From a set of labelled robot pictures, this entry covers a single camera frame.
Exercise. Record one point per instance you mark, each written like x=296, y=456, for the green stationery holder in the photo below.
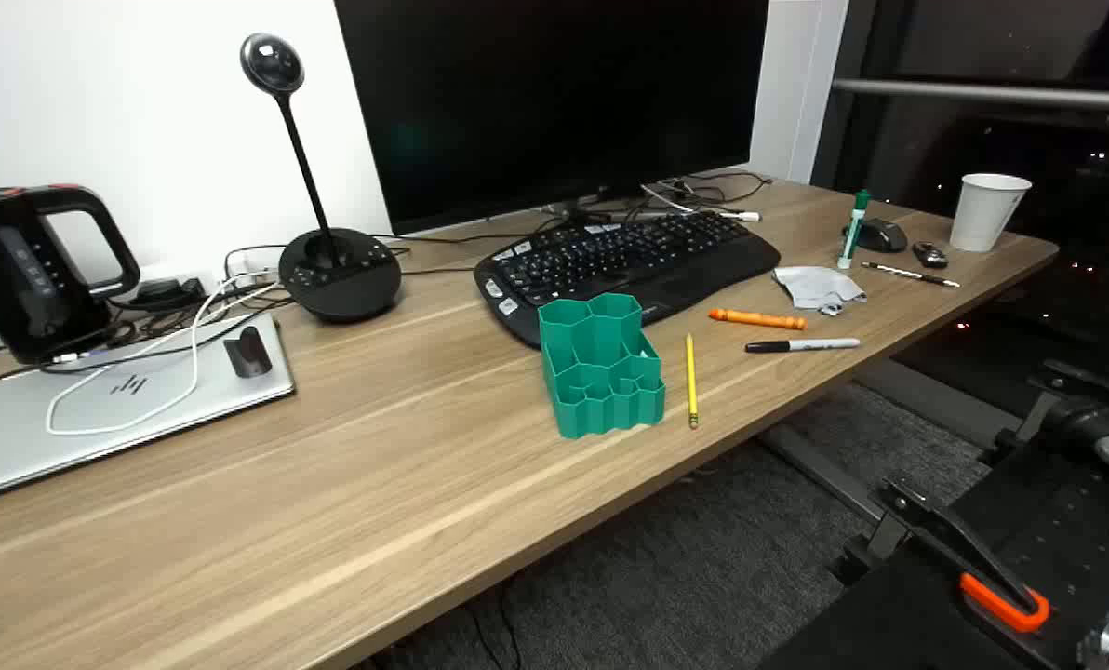
x=596, y=374

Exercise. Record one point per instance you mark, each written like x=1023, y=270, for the orange marker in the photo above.
x=758, y=318

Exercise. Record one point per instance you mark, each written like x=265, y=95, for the black and silver marker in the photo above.
x=802, y=345

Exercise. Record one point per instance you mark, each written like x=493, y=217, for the black keyboard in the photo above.
x=629, y=261

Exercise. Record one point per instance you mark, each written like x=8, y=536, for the yellow pencil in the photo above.
x=694, y=376

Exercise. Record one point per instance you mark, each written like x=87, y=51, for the black conference webcam on stand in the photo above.
x=338, y=270

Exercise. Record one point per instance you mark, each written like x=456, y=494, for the black computer monitor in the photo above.
x=543, y=100

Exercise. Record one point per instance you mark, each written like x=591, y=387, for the crumpled paper piece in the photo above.
x=816, y=287

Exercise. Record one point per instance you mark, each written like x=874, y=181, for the small black adapter block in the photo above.
x=249, y=356

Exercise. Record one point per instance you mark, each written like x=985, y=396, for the black computer mouse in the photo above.
x=882, y=236

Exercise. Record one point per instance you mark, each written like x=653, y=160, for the thin black and silver pen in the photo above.
x=912, y=274

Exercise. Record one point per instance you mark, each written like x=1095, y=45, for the small black key fob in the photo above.
x=932, y=256

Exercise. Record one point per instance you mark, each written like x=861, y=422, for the black power adapter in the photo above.
x=168, y=292

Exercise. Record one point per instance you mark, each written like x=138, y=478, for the white paper cup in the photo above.
x=985, y=215

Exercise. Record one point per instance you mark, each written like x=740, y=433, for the silver laptop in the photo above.
x=94, y=415

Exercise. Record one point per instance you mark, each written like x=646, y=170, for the black electric kettle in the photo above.
x=17, y=282

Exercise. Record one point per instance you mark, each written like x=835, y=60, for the grey metal rail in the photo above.
x=988, y=95

